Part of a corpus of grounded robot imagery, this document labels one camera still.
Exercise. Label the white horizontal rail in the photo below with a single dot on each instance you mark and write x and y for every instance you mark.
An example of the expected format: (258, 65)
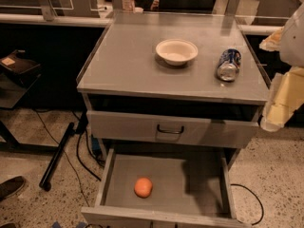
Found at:
(62, 21)

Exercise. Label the open middle drawer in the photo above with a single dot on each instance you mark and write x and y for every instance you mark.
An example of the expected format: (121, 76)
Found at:
(191, 189)

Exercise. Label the upper drawer with handle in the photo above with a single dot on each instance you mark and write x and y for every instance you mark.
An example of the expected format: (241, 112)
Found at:
(143, 128)

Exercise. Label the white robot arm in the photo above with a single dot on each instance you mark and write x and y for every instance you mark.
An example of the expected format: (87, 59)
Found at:
(292, 40)

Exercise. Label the orange fruit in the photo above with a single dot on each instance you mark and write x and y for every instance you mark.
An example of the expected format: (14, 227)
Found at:
(143, 187)

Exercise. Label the black drawer handle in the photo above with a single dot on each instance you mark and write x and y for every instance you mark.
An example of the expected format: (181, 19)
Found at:
(168, 131)

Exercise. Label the blue soda can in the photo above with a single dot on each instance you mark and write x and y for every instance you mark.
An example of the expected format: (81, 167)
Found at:
(229, 65)

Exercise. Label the grey drawer cabinet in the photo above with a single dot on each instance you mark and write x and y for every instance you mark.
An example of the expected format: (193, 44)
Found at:
(173, 78)

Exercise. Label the white paper bowl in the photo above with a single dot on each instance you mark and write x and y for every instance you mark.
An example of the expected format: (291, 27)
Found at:
(176, 52)

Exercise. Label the black metal stand leg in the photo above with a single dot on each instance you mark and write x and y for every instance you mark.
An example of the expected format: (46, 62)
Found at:
(45, 182)

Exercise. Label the black box with label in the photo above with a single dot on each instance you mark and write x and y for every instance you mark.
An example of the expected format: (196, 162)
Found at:
(19, 69)

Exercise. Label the dark shoe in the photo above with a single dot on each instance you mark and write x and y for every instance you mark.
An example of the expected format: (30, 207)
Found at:
(11, 186)

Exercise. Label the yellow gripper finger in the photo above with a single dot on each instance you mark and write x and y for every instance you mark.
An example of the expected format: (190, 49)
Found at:
(272, 42)
(286, 96)

